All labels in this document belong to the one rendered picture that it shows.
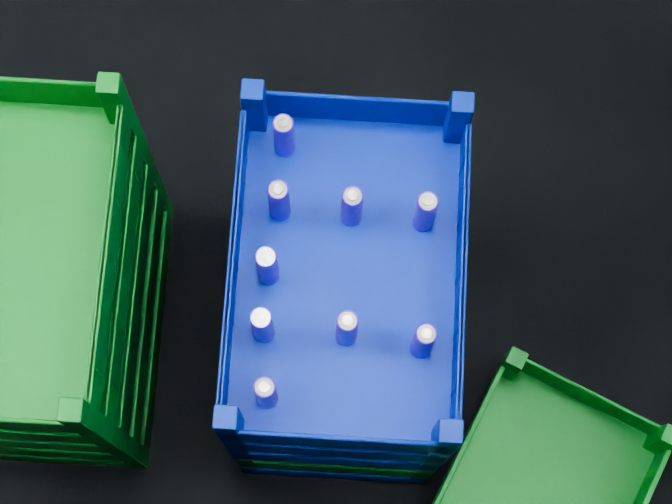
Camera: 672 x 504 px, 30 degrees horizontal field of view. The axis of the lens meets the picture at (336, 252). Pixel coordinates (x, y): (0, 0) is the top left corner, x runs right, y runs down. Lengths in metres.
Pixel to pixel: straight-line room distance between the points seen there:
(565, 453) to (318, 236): 0.45
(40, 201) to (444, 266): 0.36
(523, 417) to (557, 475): 0.07
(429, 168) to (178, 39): 0.50
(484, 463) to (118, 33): 0.67
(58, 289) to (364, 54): 0.57
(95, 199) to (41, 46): 0.46
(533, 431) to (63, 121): 0.62
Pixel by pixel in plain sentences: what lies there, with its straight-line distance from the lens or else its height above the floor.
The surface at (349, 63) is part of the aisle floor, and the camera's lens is 1.52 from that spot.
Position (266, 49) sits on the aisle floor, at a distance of 1.53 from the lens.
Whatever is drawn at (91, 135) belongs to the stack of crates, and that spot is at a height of 0.32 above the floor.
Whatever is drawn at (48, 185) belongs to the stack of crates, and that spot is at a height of 0.32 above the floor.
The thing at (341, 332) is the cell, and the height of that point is 0.38.
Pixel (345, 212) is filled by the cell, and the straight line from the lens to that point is 1.08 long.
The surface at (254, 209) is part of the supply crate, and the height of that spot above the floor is 0.32.
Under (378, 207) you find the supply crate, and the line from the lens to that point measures 1.12.
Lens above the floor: 1.40
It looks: 75 degrees down
